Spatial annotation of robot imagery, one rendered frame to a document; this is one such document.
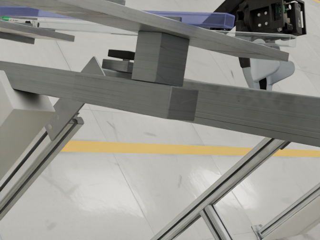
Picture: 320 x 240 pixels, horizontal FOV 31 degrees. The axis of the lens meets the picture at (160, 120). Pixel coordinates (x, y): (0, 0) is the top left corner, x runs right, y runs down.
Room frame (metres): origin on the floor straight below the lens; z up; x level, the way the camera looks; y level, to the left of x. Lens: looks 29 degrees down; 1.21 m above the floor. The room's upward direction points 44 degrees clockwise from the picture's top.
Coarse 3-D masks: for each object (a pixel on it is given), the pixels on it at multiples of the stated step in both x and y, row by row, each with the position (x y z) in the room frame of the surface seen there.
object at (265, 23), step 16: (256, 0) 0.87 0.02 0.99; (272, 0) 0.86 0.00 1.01; (288, 0) 0.88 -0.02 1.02; (240, 16) 0.87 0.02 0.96; (256, 16) 0.87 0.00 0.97; (272, 16) 0.86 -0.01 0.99; (288, 16) 0.89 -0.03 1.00; (304, 16) 0.90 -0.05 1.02; (272, 32) 0.85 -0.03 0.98; (288, 32) 0.88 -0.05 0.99; (304, 32) 0.89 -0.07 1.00
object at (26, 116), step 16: (0, 80) 0.53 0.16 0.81; (0, 96) 0.52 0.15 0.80; (16, 96) 0.52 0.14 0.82; (32, 96) 0.55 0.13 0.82; (0, 112) 0.51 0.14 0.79; (16, 112) 0.51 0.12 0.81; (32, 112) 0.53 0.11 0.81; (48, 112) 0.55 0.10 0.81; (0, 128) 0.51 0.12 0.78; (16, 128) 0.52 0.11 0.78; (32, 128) 0.54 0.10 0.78; (0, 144) 0.52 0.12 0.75; (16, 144) 0.54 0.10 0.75; (0, 160) 0.54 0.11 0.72; (0, 176) 0.55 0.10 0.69
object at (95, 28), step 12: (36, 24) 0.72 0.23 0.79; (48, 24) 0.71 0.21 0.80; (60, 24) 0.70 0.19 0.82; (72, 24) 0.69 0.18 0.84; (84, 24) 0.68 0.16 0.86; (96, 24) 0.67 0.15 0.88; (240, 36) 0.58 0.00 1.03; (252, 36) 0.58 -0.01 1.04; (264, 36) 0.57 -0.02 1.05; (276, 36) 0.57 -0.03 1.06; (288, 36) 0.56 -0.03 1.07
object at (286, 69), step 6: (276, 48) 0.89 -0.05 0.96; (288, 60) 0.87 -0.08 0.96; (282, 66) 0.87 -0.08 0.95; (288, 66) 0.87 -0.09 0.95; (294, 66) 0.87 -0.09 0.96; (276, 72) 0.87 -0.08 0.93; (282, 72) 0.87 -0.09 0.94; (288, 72) 0.87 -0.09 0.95; (264, 78) 0.87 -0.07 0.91; (270, 78) 0.87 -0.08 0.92; (276, 78) 0.87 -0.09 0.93; (282, 78) 0.87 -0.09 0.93; (264, 84) 0.86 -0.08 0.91; (270, 84) 0.87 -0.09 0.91
